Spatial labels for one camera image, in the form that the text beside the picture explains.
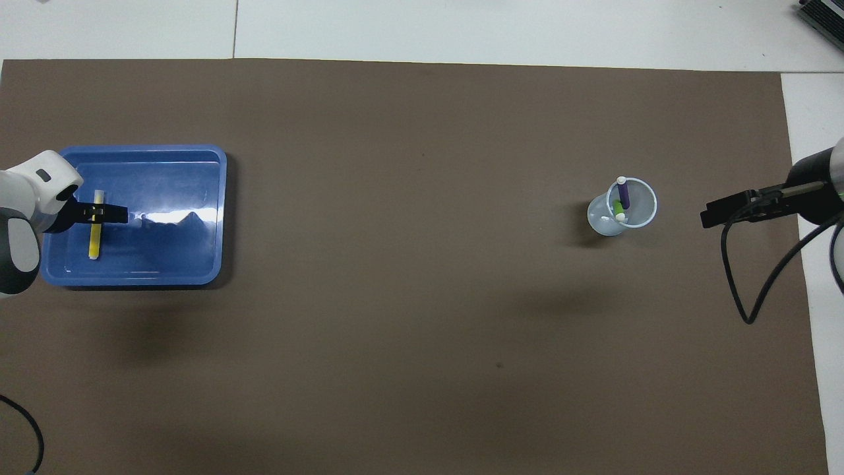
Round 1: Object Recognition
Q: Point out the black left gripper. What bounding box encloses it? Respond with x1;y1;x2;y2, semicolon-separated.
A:
42;197;129;236

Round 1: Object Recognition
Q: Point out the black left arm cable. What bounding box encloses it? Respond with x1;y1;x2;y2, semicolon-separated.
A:
0;394;45;475

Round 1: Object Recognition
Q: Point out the translucent plastic cup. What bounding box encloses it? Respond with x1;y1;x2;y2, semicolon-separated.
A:
587;177;659;238

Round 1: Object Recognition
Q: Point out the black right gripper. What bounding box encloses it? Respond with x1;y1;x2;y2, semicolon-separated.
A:
700;146;844;230

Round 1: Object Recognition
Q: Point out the brown table mat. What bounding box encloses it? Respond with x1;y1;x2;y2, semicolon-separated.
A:
0;58;830;475

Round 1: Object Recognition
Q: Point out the yellow pen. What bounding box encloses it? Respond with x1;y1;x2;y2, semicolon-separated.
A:
88;189;107;261

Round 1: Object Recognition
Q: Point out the blue plastic tray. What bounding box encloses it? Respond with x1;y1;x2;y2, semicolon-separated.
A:
41;144;228;288

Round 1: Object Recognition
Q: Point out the grey ribbed device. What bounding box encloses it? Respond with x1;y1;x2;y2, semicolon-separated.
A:
794;0;844;51

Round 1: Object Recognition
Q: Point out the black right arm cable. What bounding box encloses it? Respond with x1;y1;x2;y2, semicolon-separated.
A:
721;183;844;325

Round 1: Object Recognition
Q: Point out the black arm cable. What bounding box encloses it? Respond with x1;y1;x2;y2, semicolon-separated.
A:
721;183;844;325
0;394;45;475

